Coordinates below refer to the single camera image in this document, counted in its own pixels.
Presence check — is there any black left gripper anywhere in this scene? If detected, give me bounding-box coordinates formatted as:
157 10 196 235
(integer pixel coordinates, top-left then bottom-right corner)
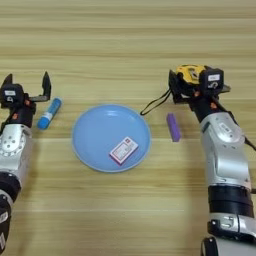
0 71 52 130

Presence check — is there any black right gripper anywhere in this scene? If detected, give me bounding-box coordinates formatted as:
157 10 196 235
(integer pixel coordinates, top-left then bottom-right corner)
168 69 232 124

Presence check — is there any pink white card box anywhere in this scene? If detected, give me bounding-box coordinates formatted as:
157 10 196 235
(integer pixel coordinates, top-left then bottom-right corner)
108 136 140 166

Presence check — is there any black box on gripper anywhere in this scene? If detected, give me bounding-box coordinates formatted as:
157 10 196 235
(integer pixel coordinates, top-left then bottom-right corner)
1 83 25 108
198 67 225 98

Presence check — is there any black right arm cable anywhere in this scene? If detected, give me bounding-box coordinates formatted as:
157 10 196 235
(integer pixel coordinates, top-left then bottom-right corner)
213 96 256 152

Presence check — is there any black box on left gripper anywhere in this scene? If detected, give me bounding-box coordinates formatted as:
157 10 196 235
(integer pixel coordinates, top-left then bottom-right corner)
1 83 25 108

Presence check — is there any round blue plate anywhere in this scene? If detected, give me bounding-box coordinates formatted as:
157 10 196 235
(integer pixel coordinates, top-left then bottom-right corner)
71 104 152 174

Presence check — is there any yellow black tape measure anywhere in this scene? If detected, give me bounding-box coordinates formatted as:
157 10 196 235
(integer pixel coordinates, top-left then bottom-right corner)
139 64 208 116

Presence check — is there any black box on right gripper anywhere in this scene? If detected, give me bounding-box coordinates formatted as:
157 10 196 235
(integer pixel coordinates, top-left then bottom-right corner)
198 67 225 98

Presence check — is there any purple rectangular block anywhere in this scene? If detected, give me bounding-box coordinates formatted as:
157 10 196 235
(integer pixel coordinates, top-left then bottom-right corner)
166 112 182 143

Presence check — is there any blue white marker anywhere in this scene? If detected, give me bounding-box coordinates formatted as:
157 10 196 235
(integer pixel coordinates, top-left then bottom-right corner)
36 97 63 131

